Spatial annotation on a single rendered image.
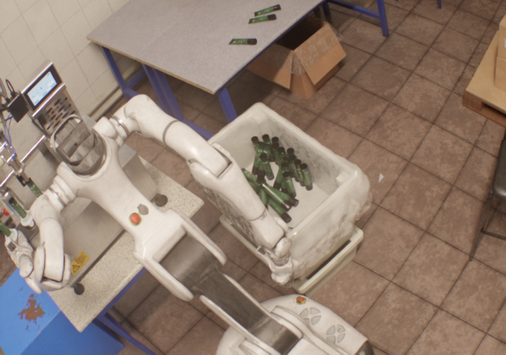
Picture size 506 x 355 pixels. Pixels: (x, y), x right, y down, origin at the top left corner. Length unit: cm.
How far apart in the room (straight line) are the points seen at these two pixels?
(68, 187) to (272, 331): 82
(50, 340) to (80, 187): 108
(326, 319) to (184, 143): 98
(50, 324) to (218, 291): 98
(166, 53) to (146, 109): 120
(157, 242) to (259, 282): 116
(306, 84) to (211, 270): 185
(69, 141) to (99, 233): 55
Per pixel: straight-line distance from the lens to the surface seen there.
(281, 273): 178
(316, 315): 208
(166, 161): 326
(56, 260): 126
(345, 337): 213
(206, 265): 157
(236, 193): 146
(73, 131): 153
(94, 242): 196
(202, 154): 145
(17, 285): 251
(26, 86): 178
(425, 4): 411
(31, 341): 232
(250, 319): 171
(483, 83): 318
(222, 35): 270
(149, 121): 154
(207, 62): 255
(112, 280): 198
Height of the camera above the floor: 229
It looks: 48 degrees down
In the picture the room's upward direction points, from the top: 22 degrees counter-clockwise
